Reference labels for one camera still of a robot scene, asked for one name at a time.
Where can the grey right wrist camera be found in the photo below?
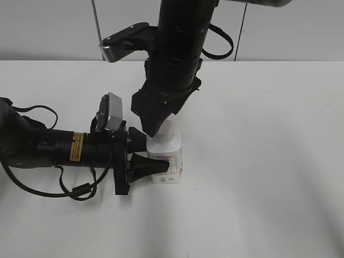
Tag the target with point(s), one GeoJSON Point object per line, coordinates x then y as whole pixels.
{"type": "Point", "coordinates": [137, 37]}

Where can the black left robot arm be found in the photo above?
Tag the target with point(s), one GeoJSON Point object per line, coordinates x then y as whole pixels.
{"type": "Point", "coordinates": [27, 143]}

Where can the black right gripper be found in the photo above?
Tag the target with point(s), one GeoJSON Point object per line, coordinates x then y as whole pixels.
{"type": "Point", "coordinates": [154, 105]}

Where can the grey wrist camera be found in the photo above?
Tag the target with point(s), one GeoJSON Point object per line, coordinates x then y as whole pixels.
{"type": "Point", "coordinates": [110, 113]}
{"type": "Point", "coordinates": [137, 37]}

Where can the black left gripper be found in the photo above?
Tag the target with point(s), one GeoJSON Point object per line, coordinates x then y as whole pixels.
{"type": "Point", "coordinates": [125, 173]}

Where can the white round bottle cap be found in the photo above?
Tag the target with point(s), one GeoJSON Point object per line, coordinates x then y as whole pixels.
{"type": "Point", "coordinates": [165, 131]}

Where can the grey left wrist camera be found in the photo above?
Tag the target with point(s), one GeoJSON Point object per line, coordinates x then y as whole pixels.
{"type": "Point", "coordinates": [110, 113]}

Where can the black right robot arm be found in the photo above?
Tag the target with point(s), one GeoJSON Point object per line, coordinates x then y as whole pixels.
{"type": "Point", "coordinates": [175, 60]}

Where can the white yili changqing bottle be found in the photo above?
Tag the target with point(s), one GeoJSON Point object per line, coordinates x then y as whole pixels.
{"type": "Point", "coordinates": [167, 146]}

